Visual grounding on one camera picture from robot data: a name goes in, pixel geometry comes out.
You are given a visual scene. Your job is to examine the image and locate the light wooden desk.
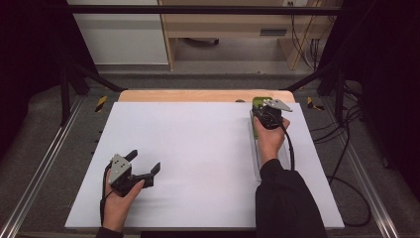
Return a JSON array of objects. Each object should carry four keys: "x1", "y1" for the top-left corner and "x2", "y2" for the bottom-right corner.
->
[{"x1": 157, "y1": 0, "x2": 335, "y2": 71}]

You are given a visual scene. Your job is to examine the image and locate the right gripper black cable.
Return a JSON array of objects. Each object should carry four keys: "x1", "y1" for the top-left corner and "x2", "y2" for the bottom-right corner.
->
[{"x1": 277, "y1": 119, "x2": 372, "y2": 228}]

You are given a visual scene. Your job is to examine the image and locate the person's left hand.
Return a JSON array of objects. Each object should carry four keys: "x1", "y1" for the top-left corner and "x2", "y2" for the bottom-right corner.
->
[{"x1": 102, "y1": 169, "x2": 146, "y2": 233}]

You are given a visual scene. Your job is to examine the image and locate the clear plastic tray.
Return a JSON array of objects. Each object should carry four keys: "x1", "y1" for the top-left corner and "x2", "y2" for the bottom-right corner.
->
[{"x1": 247, "y1": 108, "x2": 292, "y2": 182}]

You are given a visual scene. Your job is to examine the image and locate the black hanging cables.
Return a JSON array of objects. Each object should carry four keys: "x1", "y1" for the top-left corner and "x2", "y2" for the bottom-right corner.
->
[{"x1": 289, "y1": 2, "x2": 321, "y2": 69}]

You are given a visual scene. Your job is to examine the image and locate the yellow hanging cable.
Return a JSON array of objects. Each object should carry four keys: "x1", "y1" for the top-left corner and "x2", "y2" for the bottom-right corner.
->
[{"x1": 291, "y1": 0, "x2": 323, "y2": 71}]

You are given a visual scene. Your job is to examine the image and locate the light wooden table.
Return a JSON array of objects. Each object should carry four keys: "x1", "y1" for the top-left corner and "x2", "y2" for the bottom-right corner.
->
[{"x1": 117, "y1": 88, "x2": 296, "y2": 104}]

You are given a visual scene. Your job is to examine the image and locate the white cabinet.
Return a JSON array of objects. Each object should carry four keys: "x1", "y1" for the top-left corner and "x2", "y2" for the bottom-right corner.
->
[{"x1": 64, "y1": 0, "x2": 169, "y2": 66}]

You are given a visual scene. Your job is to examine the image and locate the black curtain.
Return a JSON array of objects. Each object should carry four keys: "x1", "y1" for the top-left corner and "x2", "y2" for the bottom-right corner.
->
[
  {"x1": 0, "y1": 0, "x2": 97, "y2": 160},
  {"x1": 318, "y1": 0, "x2": 420, "y2": 201}
]

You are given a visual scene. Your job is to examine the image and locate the yellow black tape strip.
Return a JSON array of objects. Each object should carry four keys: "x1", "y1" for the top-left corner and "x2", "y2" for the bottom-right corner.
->
[
  {"x1": 94, "y1": 95, "x2": 109, "y2": 113},
  {"x1": 306, "y1": 96, "x2": 325, "y2": 112}
]

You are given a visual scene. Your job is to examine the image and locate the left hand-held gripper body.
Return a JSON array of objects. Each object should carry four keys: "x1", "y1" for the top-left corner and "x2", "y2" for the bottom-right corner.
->
[{"x1": 108, "y1": 153, "x2": 147, "y2": 198}]

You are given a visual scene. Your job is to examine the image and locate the person's right hand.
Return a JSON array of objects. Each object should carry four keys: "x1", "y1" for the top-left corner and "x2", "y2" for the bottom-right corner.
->
[{"x1": 253, "y1": 115, "x2": 291, "y2": 168}]

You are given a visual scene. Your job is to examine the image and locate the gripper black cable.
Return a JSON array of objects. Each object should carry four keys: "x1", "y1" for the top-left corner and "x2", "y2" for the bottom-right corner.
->
[
  {"x1": 99, "y1": 163, "x2": 115, "y2": 227},
  {"x1": 277, "y1": 119, "x2": 372, "y2": 228}
]

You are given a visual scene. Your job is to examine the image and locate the black frame leg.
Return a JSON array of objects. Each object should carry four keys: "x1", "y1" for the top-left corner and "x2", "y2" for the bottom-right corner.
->
[
  {"x1": 58, "y1": 60, "x2": 127, "y2": 127},
  {"x1": 279, "y1": 62, "x2": 347, "y2": 124}
]

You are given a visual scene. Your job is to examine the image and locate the black horizontal frame bar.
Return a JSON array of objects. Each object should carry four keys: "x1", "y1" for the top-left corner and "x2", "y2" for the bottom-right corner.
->
[{"x1": 64, "y1": 4, "x2": 345, "y2": 16}]

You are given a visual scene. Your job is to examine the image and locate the white table mat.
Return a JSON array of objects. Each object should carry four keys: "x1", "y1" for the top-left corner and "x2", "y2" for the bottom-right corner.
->
[{"x1": 64, "y1": 101, "x2": 346, "y2": 230}]

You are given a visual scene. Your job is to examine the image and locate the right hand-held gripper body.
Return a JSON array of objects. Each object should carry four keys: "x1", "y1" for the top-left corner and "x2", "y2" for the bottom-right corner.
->
[{"x1": 252, "y1": 98, "x2": 294, "y2": 131}]

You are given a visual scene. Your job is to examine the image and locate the green phone case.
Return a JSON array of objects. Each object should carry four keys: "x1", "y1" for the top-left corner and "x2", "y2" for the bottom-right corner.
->
[{"x1": 251, "y1": 95, "x2": 274, "y2": 140}]

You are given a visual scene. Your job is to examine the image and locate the black floor cable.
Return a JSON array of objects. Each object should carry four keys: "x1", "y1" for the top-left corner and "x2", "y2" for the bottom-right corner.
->
[
  {"x1": 332, "y1": 107, "x2": 353, "y2": 177},
  {"x1": 309, "y1": 121, "x2": 345, "y2": 145}
]

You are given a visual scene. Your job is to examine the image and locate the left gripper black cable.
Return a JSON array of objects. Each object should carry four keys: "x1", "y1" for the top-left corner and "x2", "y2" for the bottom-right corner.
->
[{"x1": 99, "y1": 163, "x2": 115, "y2": 227}]

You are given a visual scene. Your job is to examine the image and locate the silver metal rail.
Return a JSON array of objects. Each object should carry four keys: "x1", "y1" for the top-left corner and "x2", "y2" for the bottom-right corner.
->
[
  {"x1": 321, "y1": 98, "x2": 401, "y2": 238},
  {"x1": 0, "y1": 95, "x2": 85, "y2": 238}
]

